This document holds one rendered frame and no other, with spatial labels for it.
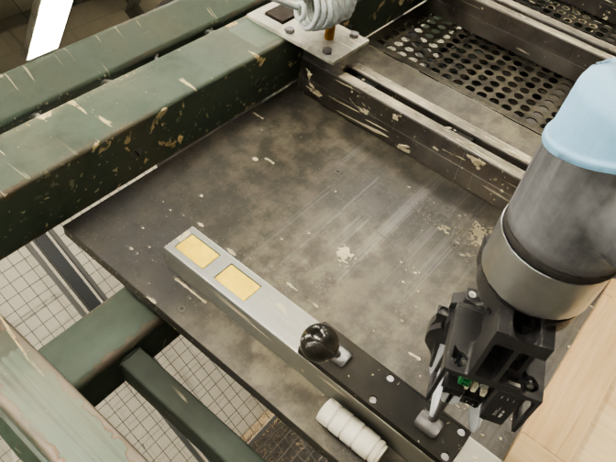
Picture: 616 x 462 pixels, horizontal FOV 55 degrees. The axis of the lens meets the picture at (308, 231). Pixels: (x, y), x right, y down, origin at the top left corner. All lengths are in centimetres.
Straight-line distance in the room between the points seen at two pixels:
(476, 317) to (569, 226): 15
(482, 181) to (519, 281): 58
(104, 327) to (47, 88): 72
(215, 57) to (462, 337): 66
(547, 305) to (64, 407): 47
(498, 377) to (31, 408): 45
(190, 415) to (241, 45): 58
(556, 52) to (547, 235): 98
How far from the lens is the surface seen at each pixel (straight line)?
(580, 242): 35
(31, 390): 68
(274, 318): 71
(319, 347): 56
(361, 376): 67
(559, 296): 39
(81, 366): 78
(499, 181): 94
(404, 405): 67
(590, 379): 81
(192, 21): 160
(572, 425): 77
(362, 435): 67
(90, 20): 650
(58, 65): 143
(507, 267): 39
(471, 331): 46
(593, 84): 33
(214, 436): 74
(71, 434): 65
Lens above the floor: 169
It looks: 6 degrees down
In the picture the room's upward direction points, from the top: 37 degrees counter-clockwise
